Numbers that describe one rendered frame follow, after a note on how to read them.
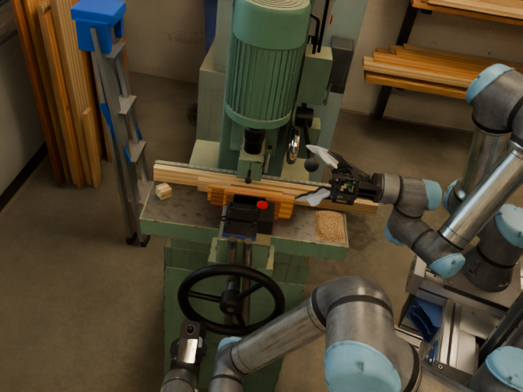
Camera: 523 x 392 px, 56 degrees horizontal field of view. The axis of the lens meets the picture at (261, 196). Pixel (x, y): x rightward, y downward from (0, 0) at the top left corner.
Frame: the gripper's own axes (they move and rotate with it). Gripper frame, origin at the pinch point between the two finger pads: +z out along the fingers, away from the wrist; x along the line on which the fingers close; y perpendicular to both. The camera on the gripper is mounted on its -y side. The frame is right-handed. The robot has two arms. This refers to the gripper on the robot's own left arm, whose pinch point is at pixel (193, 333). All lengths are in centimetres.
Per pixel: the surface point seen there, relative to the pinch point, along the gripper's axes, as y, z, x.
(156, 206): -29.1, 17.3, -16.5
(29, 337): 46, 68, -72
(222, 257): -20.9, 4.2, 5.0
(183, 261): -12.6, 19.9, -7.1
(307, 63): -76, 22, 21
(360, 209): -35, 25, 44
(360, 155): -38, 214, 84
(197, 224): -26.6, 13.0, -3.7
